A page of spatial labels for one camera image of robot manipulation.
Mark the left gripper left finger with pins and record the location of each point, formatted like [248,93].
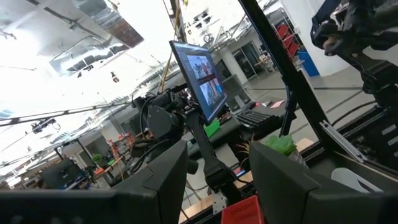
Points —
[149,199]

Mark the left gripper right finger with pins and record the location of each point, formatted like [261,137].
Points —
[280,186]

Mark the red slotted plastic basket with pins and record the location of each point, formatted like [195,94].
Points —
[242,211]

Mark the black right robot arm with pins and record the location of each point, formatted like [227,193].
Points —
[161,121]

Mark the succulent in white pot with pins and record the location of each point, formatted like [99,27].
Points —
[281,144]

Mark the black table mat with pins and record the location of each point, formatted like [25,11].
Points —
[329,161]

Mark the black keyboard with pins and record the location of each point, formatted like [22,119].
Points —
[255,119]

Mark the pink paper note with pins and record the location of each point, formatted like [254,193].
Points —
[276,104]

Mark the green block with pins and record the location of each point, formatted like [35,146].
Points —
[212,128]

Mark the dark background monitor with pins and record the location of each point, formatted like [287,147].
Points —
[62,174]

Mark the blue bin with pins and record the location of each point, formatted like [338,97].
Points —
[308,63]

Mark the computer monitor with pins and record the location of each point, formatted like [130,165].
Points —
[202,81]

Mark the person's hand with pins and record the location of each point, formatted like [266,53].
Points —
[329,43]

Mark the black camera on frame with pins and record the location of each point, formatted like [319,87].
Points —
[43,125]

